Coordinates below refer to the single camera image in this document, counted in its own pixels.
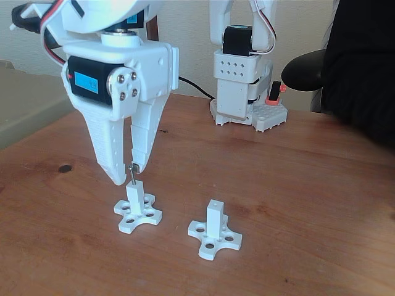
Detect beige plastic container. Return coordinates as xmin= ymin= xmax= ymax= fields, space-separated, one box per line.
xmin=0 ymin=60 xmax=77 ymax=150

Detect black office chair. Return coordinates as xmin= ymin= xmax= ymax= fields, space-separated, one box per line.
xmin=281 ymin=49 xmax=328 ymax=93

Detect person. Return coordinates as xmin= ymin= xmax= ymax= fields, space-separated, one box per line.
xmin=320 ymin=0 xmax=395 ymax=146

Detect brown wooden post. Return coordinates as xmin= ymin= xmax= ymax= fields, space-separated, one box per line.
xmin=146 ymin=15 xmax=160 ymax=43

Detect white cross-base post stand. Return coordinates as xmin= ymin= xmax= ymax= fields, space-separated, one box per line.
xmin=187 ymin=199 xmax=243 ymax=261
xmin=113 ymin=181 xmax=164 ymax=234

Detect red white black servo cable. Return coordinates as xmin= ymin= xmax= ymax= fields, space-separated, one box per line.
xmin=39 ymin=0 xmax=69 ymax=66
xmin=249 ymin=0 xmax=278 ymax=57

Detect black camera on white mount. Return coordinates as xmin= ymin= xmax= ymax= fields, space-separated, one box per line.
xmin=9 ymin=0 xmax=64 ymax=50

